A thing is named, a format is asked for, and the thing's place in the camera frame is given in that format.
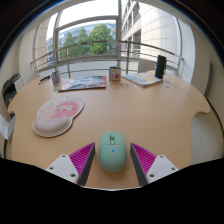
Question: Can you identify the colourful printed mug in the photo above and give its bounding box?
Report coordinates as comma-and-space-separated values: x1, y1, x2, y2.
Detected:
50, 70, 62, 88

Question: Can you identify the mint green computer mouse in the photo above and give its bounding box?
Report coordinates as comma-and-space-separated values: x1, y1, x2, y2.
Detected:
98, 130, 128, 173

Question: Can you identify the black and white printer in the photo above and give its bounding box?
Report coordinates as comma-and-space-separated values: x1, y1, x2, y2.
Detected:
1, 73, 22, 108

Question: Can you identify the white mug with red print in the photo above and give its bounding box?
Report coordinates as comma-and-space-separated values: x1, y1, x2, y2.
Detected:
109, 66, 122, 83

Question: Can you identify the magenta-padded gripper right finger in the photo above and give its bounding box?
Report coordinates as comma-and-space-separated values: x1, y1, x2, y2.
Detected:
129, 142, 180, 187

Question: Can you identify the black cylindrical bottle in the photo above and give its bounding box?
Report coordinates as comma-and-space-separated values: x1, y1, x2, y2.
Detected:
154, 54, 168, 80

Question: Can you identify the metal balcony railing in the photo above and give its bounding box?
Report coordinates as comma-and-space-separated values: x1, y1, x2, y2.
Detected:
30, 40, 185, 79

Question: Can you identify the light illustrated booklet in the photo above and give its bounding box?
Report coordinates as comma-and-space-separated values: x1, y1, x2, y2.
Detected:
121, 72, 164, 88

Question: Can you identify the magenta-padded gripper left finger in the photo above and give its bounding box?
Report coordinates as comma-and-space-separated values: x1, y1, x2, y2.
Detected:
44, 142, 97, 187

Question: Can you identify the white chair with wooden legs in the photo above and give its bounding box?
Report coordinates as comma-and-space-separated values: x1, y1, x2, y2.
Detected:
0, 113, 17, 141

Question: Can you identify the red magazine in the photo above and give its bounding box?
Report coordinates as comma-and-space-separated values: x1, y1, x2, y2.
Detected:
58, 75, 108, 92

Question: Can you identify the pink cartoon mouse pad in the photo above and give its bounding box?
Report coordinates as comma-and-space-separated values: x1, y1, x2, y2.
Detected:
32, 95, 86, 138

